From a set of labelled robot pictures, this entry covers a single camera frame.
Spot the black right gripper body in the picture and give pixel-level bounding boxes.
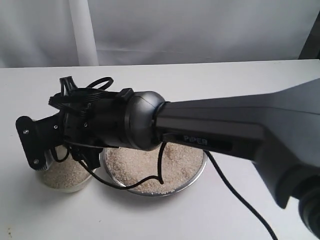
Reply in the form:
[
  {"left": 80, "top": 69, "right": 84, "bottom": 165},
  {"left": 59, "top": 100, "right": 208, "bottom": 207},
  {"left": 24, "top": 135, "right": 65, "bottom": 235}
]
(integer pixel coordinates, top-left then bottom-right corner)
[{"left": 33, "top": 96, "right": 131, "bottom": 151}]

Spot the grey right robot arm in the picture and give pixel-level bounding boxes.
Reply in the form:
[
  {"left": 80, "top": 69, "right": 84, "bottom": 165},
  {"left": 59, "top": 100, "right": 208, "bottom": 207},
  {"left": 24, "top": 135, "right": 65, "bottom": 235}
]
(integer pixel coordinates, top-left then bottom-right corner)
[{"left": 28, "top": 77, "right": 320, "bottom": 236}]

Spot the cream ceramic bowl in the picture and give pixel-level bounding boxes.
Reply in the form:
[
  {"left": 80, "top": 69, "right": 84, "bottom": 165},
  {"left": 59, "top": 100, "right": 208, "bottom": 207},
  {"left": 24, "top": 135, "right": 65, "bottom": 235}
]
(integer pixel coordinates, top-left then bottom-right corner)
[{"left": 37, "top": 146, "right": 98, "bottom": 193}]

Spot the round metal tray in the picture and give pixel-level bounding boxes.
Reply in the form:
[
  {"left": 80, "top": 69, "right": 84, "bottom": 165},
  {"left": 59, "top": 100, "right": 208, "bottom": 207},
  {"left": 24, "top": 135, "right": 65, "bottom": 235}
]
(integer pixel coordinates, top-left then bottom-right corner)
[{"left": 99, "top": 148, "right": 208, "bottom": 197}]

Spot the white backdrop curtain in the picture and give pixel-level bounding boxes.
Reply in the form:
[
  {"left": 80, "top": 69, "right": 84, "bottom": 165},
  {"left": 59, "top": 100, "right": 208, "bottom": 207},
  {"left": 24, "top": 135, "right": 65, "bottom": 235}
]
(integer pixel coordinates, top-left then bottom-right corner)
[{"left": 0, "top": 0, "right": 320, "bottom": 68}]

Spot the black ribbon cable loop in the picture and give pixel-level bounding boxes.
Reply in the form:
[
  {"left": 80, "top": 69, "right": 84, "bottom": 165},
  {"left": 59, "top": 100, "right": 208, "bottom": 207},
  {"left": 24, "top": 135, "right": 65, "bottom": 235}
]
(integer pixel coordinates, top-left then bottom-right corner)
[{"left": 47, "top": 76, "right": 133, "bottom": 111}]

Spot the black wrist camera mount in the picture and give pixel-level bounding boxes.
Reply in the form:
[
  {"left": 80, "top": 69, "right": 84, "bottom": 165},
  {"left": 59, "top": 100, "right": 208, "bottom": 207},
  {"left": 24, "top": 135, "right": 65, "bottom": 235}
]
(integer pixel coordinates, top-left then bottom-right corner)
[{"left": 15, "top": 116, "right": 56, "bottom": 171}]

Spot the black thin camera cable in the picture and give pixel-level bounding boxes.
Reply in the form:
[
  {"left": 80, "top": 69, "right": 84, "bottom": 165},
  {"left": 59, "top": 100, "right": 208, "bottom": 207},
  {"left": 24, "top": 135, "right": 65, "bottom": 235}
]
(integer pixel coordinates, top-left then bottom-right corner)
[{"left": 52, "top": 141, "right": 168, "bottom": 190}]

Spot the black thick cable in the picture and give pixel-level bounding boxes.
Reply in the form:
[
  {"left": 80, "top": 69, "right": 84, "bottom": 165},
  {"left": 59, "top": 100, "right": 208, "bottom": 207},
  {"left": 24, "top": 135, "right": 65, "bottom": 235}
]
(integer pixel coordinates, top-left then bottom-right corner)
[{"left": 204, "top": 149, "right": 278, "bottom": 240}]

